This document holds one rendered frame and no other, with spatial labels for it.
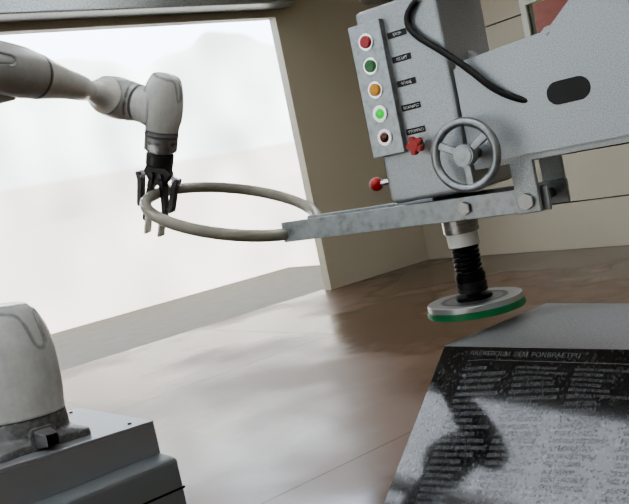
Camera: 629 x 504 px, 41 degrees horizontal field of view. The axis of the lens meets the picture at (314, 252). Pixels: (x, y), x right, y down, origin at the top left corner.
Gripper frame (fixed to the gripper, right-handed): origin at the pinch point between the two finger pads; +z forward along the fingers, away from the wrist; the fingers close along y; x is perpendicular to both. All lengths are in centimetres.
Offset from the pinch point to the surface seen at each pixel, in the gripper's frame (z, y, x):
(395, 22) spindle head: -64, 66, -24
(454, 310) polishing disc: -7, 90, -30
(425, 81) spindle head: -53, 75, -27
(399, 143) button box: -40, 71, -28
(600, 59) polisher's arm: -63, 108, -35
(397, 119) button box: -45, 70, -27
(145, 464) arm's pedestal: 19, 45, -79
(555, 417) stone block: -5, 114, -63
